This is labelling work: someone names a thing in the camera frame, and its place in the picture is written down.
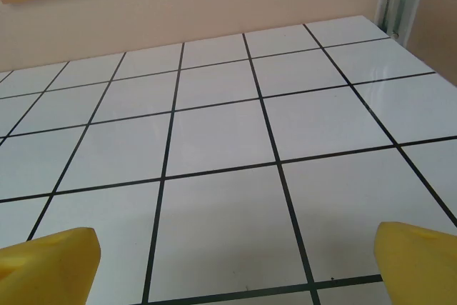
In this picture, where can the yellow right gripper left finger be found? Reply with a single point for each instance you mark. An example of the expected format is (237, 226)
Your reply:
(46, 269)

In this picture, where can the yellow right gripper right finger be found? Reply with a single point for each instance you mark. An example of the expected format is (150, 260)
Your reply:
(417, 269)

